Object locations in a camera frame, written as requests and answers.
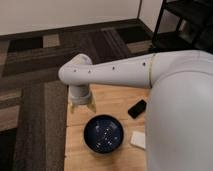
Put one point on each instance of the translucent yellowish gripper finger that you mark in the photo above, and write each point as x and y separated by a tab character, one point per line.
92	107
72	108

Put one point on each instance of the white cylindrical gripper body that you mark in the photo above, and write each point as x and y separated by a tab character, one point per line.
80	95

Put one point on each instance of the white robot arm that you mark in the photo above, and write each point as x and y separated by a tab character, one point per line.
179	113

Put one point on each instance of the dark blue ceramic bowl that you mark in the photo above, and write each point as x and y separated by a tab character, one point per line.
103	134

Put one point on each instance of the black smartphone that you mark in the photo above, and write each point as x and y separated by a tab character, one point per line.
137	109

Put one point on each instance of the white sponge block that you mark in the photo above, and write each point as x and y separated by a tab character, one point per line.
138	139

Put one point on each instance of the black metal shelf rack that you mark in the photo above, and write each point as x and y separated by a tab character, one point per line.
194	17

